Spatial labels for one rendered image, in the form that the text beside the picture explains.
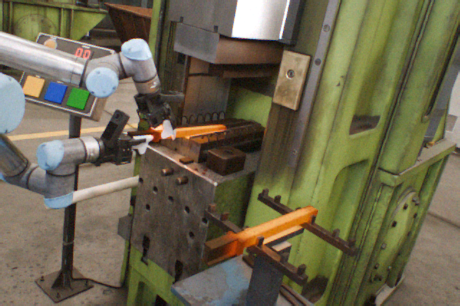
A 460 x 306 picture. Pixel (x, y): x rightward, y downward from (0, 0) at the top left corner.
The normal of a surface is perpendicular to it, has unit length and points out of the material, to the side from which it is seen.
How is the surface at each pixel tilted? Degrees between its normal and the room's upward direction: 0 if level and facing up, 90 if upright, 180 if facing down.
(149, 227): 90
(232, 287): 0
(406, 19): 90
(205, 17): 90
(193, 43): 90
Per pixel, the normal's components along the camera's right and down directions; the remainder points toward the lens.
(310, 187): -0.65, 0.15
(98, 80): 0.20, 0.38
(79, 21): 0.61, 0.38
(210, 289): 0.18, -0.92
